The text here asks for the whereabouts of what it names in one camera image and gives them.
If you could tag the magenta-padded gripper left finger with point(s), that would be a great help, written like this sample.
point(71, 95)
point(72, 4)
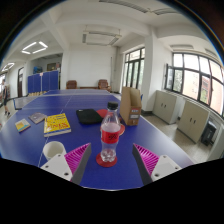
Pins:
point(59, 165)

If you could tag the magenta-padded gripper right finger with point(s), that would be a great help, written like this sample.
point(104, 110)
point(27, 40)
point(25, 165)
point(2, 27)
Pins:
point(162, 166)

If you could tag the clear bottle with red label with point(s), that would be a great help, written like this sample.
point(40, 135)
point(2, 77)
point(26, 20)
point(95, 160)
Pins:
point(110, 136)

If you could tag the white mug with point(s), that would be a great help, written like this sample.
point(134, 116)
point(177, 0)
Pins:
point(53, 150)

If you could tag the large yellow book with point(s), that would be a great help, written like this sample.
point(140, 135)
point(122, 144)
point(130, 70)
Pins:
point(57, 125)

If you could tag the flat round red coaster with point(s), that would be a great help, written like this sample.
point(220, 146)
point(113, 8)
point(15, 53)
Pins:
point(106, 164)

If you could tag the grey book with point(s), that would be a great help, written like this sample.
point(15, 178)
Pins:
point(37, 117)

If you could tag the small yellow and blue book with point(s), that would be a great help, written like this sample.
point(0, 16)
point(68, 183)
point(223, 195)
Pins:
point(22, 125)

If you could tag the beige cabinet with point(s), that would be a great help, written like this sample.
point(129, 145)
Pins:
point(166, 106)
point(193, 121)

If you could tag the black bin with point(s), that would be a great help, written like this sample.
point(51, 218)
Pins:
point(208, 133)

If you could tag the cardboard file holder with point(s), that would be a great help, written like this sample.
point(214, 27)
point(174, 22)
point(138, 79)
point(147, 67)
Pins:
point(130, 106)

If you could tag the brown armchair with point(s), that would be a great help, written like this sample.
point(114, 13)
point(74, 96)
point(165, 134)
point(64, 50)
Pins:
point(71, 84)
point(104, 85)

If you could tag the blue partition screens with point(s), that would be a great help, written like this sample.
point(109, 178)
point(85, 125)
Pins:
point(43, 82)

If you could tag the person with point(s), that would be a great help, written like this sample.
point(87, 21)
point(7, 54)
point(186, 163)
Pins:
point(4, 96)

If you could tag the dark door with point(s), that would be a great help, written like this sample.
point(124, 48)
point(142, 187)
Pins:
point(20, 83)

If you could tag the large black-framed window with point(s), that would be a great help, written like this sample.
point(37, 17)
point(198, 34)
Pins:
point(193, 80)

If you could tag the black-framed glass door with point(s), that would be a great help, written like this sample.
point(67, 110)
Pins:
point(134, 68)

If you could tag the ceiling lights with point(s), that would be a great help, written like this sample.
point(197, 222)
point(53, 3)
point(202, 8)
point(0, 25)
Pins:
point(35, 47)

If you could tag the ceiling air conditioner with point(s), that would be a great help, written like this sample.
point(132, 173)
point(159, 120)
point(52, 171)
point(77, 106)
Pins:
point(101, 38)

